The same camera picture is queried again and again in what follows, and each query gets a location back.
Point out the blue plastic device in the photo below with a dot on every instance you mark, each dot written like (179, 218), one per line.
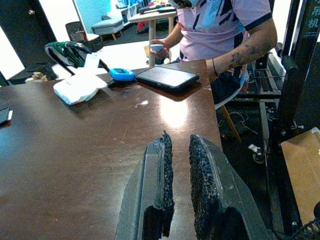
(122, 74)

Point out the person in pink shirt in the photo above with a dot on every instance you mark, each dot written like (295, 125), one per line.
(225, 32)

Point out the black smartphone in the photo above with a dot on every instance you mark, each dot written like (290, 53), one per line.
(167, 78)

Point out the grey upholstered bench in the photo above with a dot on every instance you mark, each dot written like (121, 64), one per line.
(108, 26)

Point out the round light wooden table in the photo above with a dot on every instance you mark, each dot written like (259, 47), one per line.
(156, 22)

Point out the black flat device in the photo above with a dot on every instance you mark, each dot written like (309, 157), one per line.
(5, 113)

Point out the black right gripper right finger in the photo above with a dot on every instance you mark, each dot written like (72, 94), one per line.
(215, 185)

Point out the white chair with wooden legs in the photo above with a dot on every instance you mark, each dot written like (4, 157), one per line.
(228, 105)

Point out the black metal stand frame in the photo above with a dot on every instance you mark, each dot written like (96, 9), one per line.
(290, 100)

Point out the dark brown wooden table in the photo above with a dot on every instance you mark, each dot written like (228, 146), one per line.
(100, 150)

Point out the green and black bag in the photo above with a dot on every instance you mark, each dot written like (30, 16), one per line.
(67, 53)

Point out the small grey handheld object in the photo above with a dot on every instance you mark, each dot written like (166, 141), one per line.
(156, 47)

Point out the black chair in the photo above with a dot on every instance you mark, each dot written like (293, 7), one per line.
(75, 31)

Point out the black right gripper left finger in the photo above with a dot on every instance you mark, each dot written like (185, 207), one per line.
(153, 185)

